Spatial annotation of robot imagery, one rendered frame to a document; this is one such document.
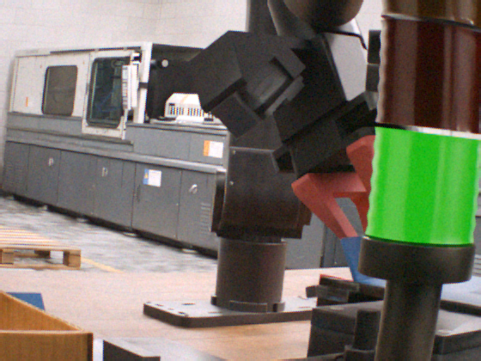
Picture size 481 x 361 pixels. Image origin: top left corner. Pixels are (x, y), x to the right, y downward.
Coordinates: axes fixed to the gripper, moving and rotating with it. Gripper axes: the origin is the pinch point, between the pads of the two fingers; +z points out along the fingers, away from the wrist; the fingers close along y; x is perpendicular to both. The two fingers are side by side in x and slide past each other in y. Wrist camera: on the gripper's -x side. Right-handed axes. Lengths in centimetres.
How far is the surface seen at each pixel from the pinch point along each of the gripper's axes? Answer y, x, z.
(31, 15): -865, 538, -583
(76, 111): -756, 504, -401
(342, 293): -0.3, -4.9, 2.2
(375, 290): 1.7, -4.1, 2.8
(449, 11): 29.1, -27.2, 1.5
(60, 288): -44.4, 2.5, -12.3
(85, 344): 0.3, -24.5, 4.0
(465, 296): 6.8, -1.8, 5.4
